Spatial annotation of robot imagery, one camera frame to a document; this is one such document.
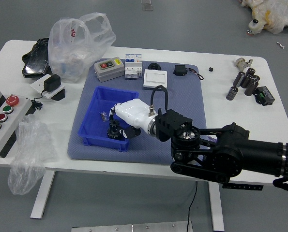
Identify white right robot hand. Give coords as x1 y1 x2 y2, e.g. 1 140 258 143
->
106 99 152 141

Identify big black gear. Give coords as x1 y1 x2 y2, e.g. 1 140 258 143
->
106 128 122 140

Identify blue plastic box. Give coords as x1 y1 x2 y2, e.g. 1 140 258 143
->
77 86 140 153

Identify grey control box coloured buttons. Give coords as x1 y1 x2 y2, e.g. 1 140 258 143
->
0 87 36 159

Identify white circuit breaker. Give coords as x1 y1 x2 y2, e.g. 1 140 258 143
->
123 53 144 80

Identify blue-grey mat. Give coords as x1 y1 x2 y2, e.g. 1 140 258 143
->
66 60 208 168

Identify black block under socket plate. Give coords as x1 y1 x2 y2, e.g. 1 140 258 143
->
50 88 67 102

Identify translucent white plastic bag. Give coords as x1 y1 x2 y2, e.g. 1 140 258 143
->
47 12 117 84

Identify black power adapter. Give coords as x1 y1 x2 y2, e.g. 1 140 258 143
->
41 74 62 94

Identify clear floor plate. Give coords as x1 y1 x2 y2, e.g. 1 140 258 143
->
140 0 155 12

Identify black plastic tray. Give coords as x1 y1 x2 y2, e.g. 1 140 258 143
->
21 37 53 78

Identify clear bubble wrap bag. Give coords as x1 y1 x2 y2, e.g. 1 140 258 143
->
7 115 56 196

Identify grey metal plate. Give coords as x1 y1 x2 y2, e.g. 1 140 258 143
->
71 220 194 232

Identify white and silver connector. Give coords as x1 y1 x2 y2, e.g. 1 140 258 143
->
233 57 253 71

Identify white left table leg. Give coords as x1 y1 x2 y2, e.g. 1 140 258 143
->
30 170 56 219

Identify white table leg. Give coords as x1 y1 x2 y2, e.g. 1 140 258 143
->
30 170 56 219
208 182 226 232

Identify white right table leg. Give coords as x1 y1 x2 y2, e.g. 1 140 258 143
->
208 182 226 232

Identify black table control panel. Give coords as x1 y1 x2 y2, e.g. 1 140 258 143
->
222 184 265 191

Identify black module with green terminal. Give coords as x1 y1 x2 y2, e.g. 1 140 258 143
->
254 86 276 106

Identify plastic-wrapped yellow white bundle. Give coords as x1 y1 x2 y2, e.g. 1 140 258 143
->
240 0 288 35

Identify white wall switch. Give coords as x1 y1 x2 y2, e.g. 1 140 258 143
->
142 69 169 90

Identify grey push-button switch box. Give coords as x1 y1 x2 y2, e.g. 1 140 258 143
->
93 57 125 83

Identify black module with wires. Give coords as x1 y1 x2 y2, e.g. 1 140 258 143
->
173 64 205 81

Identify black adapter cord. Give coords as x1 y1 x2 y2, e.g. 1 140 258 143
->
31 90 46 111

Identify black cable under table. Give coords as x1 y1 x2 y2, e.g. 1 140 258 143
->
186 181 199 232

